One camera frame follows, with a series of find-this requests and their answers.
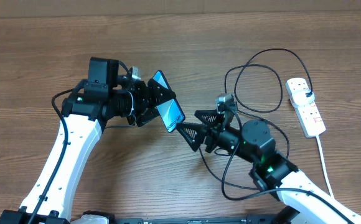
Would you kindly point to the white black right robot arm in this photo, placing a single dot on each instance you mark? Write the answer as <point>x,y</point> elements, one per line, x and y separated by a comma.
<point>272,172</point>

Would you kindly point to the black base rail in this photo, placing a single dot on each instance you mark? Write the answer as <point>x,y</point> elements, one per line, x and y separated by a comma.
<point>249,219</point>

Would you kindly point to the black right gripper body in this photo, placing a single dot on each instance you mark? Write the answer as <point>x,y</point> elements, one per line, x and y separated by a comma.
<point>224,137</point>

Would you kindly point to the white power strip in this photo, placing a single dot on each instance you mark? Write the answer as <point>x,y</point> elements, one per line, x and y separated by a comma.
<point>309,115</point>

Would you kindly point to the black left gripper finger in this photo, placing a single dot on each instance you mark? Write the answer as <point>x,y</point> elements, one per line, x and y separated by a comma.
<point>158,94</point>
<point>146,116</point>

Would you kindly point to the black smartphone lit screen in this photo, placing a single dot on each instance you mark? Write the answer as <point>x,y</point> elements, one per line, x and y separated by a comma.
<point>170,111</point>

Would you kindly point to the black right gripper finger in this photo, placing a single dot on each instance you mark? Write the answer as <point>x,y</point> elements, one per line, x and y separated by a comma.
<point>209,117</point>
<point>193,133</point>

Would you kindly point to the white charger adapter plug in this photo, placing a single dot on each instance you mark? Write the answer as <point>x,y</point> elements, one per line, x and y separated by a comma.
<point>302,98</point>

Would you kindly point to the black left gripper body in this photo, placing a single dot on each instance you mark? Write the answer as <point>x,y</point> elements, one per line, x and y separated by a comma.
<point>140,99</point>

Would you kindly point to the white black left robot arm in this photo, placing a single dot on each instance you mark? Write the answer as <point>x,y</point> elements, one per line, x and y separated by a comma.
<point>103,95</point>

